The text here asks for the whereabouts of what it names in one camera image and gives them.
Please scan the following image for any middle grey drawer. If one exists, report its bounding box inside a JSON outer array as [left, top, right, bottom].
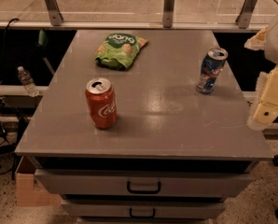
[[62, 200, 225, 219]]

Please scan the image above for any grey drawer cabinet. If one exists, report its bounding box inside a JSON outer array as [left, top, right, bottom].
[[17, 30, 271, 224]]

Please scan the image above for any metal window bracket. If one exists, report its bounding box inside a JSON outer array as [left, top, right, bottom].
[[235, 0, 257, 29], [44, 0, 63, 26], [162, 0, 175, 28]]

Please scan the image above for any metal window bracket middle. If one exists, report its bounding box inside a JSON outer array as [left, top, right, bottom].
[[162, 0, 175, 28]]

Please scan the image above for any grey drawer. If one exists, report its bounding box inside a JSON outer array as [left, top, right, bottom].
[[35, 169, 251, 198], [62, 200, 225, 219]]

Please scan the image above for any metal window bracket right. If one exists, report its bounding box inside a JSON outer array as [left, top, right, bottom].
[[235, 0, 257, 29]]

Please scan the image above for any red coke can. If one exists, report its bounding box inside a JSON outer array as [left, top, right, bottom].
[[85, 77, 117, 129]]

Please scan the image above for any clear plastic water bottle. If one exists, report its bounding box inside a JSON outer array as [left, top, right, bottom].
[[17, 66, 39, 97]]

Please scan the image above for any metal window bracket left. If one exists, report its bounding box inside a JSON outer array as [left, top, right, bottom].
[[44, 0, 63, 26]]

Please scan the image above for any cardboard box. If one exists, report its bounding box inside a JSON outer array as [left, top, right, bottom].
[[15, 157, 62, 207]]

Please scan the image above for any green chip bag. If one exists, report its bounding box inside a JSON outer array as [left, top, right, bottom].
[[94, 33, 147, 70]]

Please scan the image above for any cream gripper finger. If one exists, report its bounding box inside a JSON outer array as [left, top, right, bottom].
[[247, 105, 271, 131]]

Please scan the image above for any blue energy drink can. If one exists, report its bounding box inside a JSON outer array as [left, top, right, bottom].
[[196, 47, 228, 94]]

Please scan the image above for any top grey drawer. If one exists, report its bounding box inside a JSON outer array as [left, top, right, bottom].
[[35, 169, 251, 198]]

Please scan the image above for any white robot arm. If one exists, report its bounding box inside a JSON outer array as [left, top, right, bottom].
[[244, 14, 278, 130]]

